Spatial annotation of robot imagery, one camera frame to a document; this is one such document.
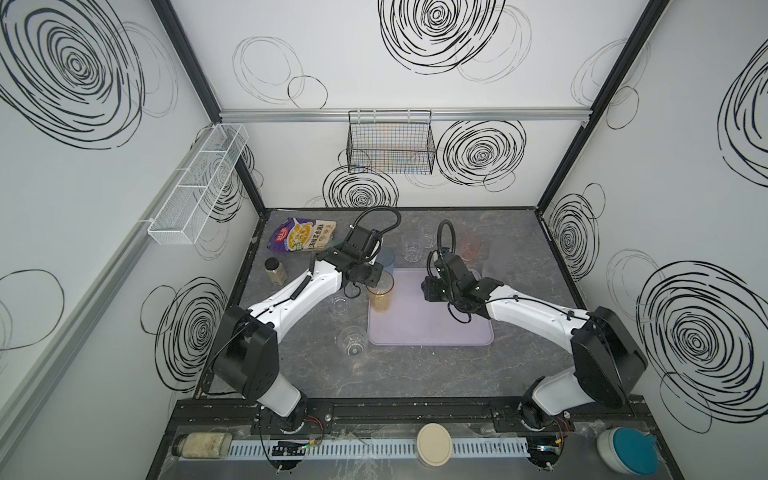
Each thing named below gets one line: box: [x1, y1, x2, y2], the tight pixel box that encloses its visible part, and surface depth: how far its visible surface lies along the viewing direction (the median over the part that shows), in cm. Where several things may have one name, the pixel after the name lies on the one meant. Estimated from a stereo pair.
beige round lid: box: [416, 422, 453, 467], surface depth 66 cm
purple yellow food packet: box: [268, 217, 337, 253], surface depth 114 cm
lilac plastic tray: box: [367, 268, 494, 346], surface depth 89 cm
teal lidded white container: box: [596, 426, 659, 476], surface depth 66 cm
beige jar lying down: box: [172, 432, 233, 459], surface depth 68 cm
